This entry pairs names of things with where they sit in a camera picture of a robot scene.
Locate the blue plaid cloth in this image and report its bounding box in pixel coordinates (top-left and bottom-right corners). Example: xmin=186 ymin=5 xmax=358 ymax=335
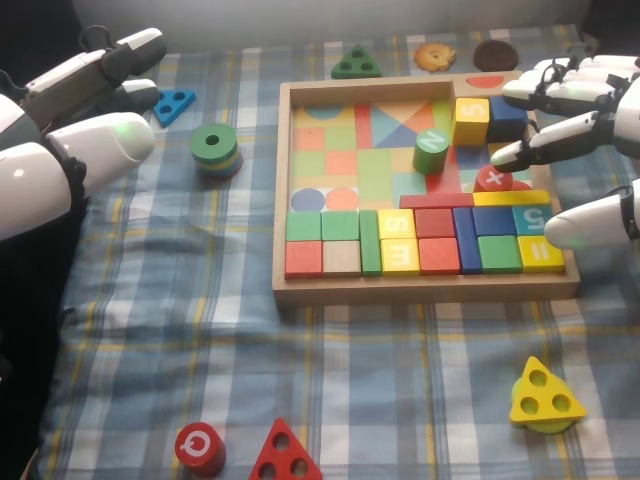
xmin=37 ymin=24 xmax=640 ymax=480

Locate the yellow triangle with three holes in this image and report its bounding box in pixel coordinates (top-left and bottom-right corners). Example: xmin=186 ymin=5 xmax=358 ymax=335
xmin=508 ymin=355 xmax=589 ymax=426

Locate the red cylinder with Q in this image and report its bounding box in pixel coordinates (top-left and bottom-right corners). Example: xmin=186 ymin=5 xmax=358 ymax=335
xmin=173 ymin=422 xmax=227 ymax=479

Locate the red triangle with three holes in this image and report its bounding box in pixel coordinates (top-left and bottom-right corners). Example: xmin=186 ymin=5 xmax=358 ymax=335
xmin=248 ymin=417 xmax=324 ymax=480

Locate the green wooden ring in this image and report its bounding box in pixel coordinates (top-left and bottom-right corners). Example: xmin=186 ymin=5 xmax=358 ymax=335
xmin=189 ymin=123 xmax=239 ymax=164

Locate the brown round disc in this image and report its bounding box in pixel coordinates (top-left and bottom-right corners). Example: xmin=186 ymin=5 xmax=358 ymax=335
xmin=473 ymin=39 xmax=520 ymax=72

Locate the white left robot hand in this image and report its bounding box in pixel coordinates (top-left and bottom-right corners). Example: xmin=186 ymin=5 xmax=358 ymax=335
xmin=0 ymin=27 xmax=168 ymax=241

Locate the yellow cube with number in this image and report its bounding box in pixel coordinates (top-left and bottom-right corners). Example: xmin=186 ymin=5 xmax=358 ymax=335
xmin=452 ymin=97 xmax=491 ymax=147

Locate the blue triangle with three holes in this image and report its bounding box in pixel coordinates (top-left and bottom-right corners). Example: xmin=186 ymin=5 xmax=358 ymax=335
xmin=152 ymin=89 xmax=197 ymax=129

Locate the green round disc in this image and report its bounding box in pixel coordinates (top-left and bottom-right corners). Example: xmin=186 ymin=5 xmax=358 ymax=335
xmin=509 ymin=374 xmax=576 ymax=435

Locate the green triangle with three holes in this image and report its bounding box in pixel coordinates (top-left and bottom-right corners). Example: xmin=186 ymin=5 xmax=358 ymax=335
xmin=330 ymin=43 xmax=384 ymax=80

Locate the dark blue cube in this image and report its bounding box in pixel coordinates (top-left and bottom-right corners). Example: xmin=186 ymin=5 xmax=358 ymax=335
xmin=487 ymin=95 xmax=530 ymax=144

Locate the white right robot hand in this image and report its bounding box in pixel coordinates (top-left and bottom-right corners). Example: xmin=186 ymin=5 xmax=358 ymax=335
xmin=489 ymin=52 xmax=640 ymax=251

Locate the red cylinder with X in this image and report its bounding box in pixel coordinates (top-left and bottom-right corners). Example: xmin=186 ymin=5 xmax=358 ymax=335
xmin=473 ymin=164 xmax=514 ymax=194

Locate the tan toy cookie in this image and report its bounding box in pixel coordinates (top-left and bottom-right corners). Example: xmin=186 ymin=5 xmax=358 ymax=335
xmin=413 ymin=42 xmax=459 ymax=74

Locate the green cylinder with N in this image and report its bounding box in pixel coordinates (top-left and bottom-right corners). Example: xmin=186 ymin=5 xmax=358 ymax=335
xmin=412 ymin=128 xmax=451 ymax=176

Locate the wooden puzzle tray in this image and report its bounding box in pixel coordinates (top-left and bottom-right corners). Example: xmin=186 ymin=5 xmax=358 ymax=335
xmin=271 ymin=69 xmax=583 ymax=306

